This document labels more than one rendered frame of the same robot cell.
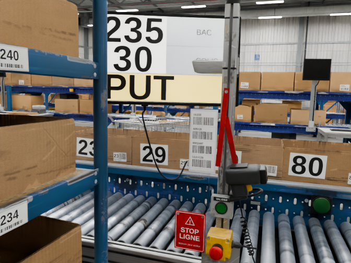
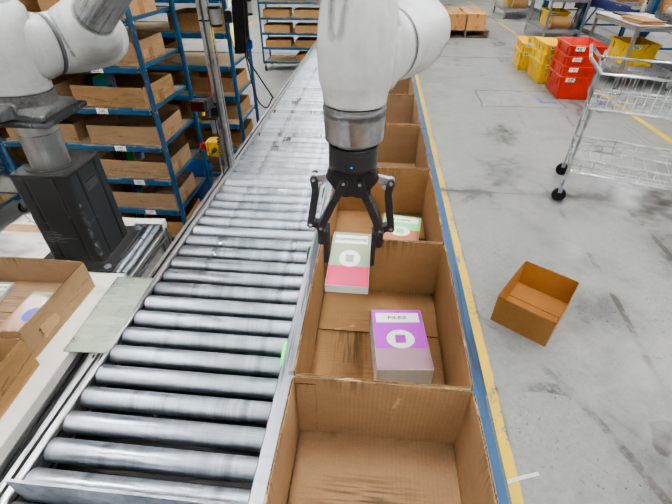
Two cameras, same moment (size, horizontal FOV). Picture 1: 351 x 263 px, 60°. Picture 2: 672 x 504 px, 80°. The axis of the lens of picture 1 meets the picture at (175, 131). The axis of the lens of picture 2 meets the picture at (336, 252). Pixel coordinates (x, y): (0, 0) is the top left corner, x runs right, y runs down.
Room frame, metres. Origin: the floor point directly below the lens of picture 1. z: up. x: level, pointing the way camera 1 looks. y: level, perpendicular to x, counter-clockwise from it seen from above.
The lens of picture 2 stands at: (1.09, -2.04, 1.61)
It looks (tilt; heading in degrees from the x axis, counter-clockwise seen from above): 38 degrees down; 79
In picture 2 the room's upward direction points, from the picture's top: straight up
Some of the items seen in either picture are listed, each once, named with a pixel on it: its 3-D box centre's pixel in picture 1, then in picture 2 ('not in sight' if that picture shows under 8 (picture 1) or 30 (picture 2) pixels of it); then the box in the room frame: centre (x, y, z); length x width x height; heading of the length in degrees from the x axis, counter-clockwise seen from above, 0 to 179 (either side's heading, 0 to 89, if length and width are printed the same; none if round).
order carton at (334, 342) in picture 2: not in sight; (379, 325); (1.29, -1.49, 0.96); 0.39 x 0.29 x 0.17; 73
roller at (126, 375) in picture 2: not in sight; (192, 382); (0.85, -1.37, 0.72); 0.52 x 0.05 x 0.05; 163
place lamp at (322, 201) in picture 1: (321, 205); not in sight; (1.32, -0.66, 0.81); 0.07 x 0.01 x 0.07; 73
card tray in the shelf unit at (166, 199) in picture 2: not in sight; (154, 188); (0.42, 0.38, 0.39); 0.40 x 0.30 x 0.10; 163
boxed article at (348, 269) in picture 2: not in sight; (349, 260); (1.23, -1.47, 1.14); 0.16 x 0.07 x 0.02; 73
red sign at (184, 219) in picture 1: (199, 232); not in sight; (0.93, -0.08, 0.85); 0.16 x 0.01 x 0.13; 73
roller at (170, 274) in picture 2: not in sight; (237, 280); (0.96, -1.00, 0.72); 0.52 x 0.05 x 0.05; 163
